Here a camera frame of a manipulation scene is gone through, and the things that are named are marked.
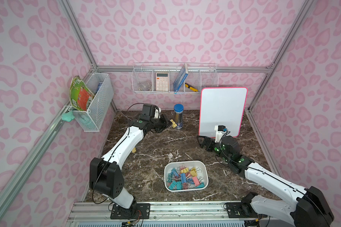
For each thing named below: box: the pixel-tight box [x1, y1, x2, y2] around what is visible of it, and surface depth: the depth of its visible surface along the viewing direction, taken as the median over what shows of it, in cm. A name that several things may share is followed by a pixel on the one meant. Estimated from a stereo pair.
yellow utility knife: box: [184, 82, 199, 93], surface depth 100 cm
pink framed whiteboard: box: [198, 87, 248, 139], surface depth 91 cm
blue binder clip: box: [180, 173, 187, 184], surface depth 81 cm
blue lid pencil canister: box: [173, 103, 185, 130], surface depth 99 cm
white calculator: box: [155, 72, 170, 92], surface depth 97 cm
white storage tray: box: [163, 160, 209, 193], surface depth 82 cm
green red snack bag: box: [69, 75, 95, 111], surface depth 73 cm
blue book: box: [173, 63, 189, 94], surface depth 90 cm
